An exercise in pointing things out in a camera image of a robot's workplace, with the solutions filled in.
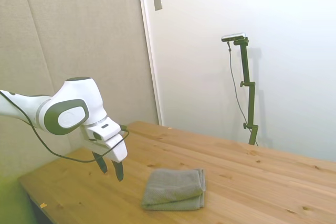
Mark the black articulated camera stand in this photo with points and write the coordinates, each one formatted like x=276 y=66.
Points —
x=246 y=66

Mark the white door frame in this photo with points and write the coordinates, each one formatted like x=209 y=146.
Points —
x=149 y=51

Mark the silver exterior camera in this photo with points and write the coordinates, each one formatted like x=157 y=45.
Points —
x=233 y=37

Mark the grey wall plate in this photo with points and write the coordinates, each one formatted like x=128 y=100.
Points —
x=157 y=1

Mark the grey towel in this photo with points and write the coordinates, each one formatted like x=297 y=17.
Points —
x=170 y=190

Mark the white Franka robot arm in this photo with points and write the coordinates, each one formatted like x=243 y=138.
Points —
x=76 y=90

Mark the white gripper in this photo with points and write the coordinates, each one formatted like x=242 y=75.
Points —
x=115 y=150

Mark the small orange paper scrap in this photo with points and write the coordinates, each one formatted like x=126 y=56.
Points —
x=42 y=204

